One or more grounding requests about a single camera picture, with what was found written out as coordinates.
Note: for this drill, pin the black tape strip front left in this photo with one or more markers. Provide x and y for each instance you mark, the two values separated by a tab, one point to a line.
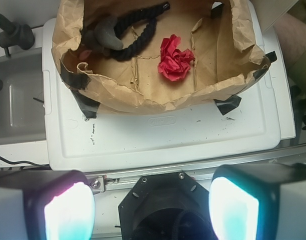
88	106

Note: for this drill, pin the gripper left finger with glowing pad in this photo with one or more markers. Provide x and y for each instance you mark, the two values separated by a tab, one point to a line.
46	205

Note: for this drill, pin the black tape strip front right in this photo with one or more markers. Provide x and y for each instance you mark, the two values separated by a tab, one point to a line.
226	106

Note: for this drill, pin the black faucet fixture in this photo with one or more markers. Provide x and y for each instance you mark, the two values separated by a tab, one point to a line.
15	34

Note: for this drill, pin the red paper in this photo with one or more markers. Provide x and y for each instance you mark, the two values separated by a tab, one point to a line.
174	64

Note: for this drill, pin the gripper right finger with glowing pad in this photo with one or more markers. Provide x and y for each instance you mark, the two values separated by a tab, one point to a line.
258	201

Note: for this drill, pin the black tape strip right corner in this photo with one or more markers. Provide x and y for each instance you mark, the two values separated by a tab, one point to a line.
269	58

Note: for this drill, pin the black octagonal mount plate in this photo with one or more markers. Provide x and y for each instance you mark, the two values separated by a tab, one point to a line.
170	206

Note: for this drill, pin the brown paper bag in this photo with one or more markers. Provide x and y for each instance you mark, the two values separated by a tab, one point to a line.
223	44

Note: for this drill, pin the aluminium frame rail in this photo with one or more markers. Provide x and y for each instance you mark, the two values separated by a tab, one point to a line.
201	170

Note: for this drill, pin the white plastic bin lid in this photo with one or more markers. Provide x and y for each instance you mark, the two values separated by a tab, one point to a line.
118	141

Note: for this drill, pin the black tape strip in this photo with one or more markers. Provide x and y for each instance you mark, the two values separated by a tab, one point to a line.
226	106
88	106

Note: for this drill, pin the black tape patch left rim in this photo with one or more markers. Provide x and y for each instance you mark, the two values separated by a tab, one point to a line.
78	81

